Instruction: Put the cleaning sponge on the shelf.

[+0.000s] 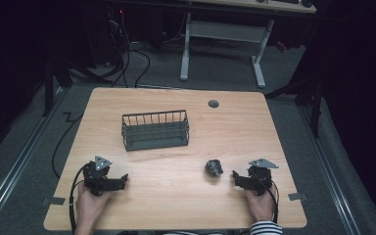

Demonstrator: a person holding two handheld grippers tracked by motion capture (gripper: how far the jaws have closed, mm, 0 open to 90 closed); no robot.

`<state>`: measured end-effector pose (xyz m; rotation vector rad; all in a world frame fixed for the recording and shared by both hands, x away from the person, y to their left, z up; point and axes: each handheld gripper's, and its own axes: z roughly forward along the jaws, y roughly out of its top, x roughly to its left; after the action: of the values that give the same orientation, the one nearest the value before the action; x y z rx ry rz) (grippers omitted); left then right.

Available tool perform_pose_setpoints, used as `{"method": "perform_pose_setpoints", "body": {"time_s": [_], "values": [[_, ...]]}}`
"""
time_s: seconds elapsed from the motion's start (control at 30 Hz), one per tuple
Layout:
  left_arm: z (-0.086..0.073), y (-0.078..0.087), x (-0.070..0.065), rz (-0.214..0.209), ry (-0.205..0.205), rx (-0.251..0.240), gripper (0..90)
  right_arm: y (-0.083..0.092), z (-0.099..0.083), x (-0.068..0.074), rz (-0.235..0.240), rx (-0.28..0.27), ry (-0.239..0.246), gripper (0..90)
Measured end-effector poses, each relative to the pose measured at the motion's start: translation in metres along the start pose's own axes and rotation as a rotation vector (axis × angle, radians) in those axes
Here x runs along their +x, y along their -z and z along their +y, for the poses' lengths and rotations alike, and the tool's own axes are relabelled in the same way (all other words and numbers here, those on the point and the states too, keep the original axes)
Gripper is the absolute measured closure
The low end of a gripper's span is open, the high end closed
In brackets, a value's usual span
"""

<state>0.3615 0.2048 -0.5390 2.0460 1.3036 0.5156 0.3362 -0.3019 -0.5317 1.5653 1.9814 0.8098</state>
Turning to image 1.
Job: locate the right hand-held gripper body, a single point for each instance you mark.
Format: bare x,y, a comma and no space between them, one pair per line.
259,178

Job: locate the person's left hand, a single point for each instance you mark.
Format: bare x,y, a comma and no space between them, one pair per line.
89,205

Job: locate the grey round table grommet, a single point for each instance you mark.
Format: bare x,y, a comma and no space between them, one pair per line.
213,103

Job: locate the black metal stand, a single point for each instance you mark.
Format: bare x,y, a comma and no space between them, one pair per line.
49,84
313,98

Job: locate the person's right hand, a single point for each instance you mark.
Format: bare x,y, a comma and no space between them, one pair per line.
261,205

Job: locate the dark computer tower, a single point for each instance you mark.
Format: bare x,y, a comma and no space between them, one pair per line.
116,29

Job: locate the red object on floor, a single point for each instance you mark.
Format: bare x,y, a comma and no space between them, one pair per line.
281,46

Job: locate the white-legged desk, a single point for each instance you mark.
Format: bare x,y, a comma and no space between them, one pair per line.
225,32

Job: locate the metal floor rail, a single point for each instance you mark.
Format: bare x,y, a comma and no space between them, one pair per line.
16,169
331,169

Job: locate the black crumpled bag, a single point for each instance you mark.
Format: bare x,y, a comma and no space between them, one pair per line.
214,168

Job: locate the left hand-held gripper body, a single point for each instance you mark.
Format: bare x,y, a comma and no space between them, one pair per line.
96,178

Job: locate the grey tape strip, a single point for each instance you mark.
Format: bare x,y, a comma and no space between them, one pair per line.
297,196
54,200

